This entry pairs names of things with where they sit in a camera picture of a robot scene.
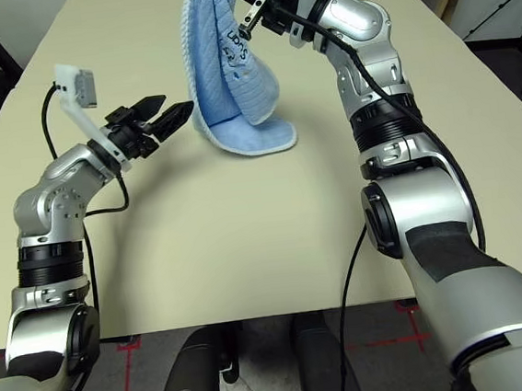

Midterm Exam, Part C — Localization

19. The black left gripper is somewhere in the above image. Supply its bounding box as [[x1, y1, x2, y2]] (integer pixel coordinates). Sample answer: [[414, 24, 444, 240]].
[[97, 90, 201, 165]]

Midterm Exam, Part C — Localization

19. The light blue towel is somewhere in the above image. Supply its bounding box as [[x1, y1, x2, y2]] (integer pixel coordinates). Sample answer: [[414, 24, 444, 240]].
[[176, 0, 299, 162]]

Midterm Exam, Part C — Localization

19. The grey robot left leg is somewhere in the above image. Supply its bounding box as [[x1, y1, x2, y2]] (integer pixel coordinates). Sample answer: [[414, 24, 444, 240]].
[[148, 326, 230, 391]]

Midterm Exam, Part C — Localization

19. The grey robot leg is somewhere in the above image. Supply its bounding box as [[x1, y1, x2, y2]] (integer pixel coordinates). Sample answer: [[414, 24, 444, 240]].
[[293, 309, 362, 391], [148, 326, 230, 391]]

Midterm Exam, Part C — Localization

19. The black low cabinet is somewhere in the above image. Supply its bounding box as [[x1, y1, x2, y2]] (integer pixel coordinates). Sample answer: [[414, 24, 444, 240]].
[[462, 34, 522, 102]]

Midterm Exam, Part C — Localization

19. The grey robot right leg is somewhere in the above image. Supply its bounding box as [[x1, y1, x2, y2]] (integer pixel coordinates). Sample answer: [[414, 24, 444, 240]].
[[293, 309, 362, 391]]

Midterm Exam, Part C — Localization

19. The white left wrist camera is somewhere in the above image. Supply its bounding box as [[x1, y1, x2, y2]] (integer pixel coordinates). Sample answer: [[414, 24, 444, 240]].
[[52, 57, 125, 174]]

